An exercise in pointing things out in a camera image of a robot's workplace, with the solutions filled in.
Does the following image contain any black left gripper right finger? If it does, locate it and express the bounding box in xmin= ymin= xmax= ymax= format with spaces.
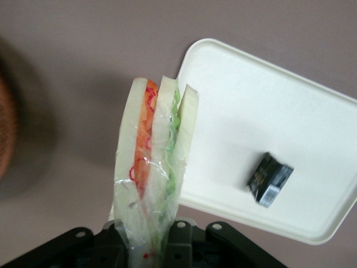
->
xmin=163 ymin=217 xmax=208 ymax=268

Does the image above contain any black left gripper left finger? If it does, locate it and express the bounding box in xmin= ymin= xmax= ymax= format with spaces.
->
xmin=94 ymin=219 xmax=132 ymax=268

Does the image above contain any triangle sandwich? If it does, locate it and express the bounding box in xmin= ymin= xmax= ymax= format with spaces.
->
xmin=108 ymin=74 xmax=200 ymax=268

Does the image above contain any cream rectangular tray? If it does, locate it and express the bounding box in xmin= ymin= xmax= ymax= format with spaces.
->
xmin=173 ymin=37 xmax=357 ymax=246

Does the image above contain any round brown wicker basket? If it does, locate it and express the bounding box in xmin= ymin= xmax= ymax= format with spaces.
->
xmin=0 ymin=74 xmax=21 ymax=181

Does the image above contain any small black box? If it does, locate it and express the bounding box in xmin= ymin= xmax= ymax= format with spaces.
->
xmin=246 ymin=151 xmax=295 ymax=209

